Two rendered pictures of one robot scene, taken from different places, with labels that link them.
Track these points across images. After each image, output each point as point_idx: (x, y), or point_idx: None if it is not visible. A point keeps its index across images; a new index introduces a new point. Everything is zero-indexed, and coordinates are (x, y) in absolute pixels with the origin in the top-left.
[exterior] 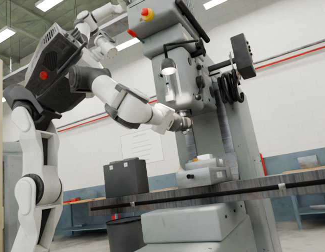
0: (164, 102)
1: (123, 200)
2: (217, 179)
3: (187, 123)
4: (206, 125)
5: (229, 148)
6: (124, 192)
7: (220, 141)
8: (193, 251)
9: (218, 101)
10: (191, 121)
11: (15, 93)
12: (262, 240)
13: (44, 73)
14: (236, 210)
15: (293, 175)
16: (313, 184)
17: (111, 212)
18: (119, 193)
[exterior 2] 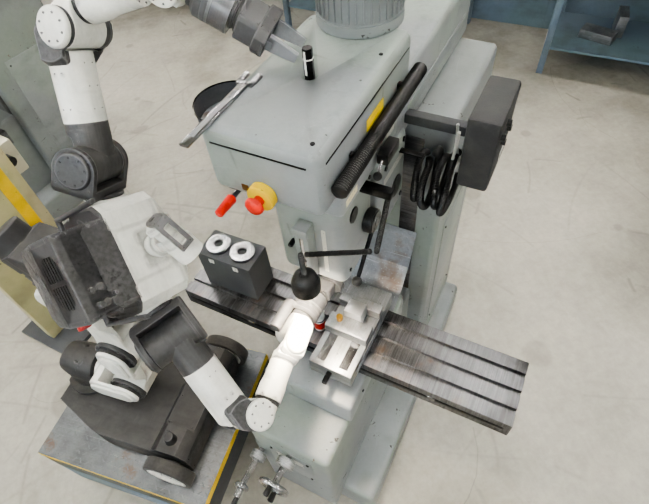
0: (298, 262)
1: (239, 314)
2: (361, 363)
3: (334, 290)
4: None
5: (407, 225)
6: (237, 290)
7: (396, 210)
8: (319, 445)
9: (411, 159)
10: (341, 286)
11: (18, 268)
12: (416, 309)
13: (84, 329)
14: None
15: (446, 400)
16: (462, 413)
17: (223, 313)
18: (230, 288)
